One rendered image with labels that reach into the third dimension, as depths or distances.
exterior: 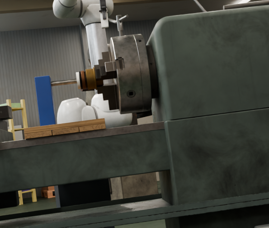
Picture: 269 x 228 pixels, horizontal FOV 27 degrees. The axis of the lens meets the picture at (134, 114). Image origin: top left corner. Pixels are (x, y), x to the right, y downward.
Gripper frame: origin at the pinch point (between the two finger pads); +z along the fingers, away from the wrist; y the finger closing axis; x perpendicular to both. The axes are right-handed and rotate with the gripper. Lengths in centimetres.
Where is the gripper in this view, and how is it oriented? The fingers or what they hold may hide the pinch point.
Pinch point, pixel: (104, 20)
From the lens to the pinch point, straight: 246.5
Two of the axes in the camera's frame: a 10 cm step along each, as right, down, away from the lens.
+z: 1.1, 9.8, -1.6
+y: 0.5, -1.6, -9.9
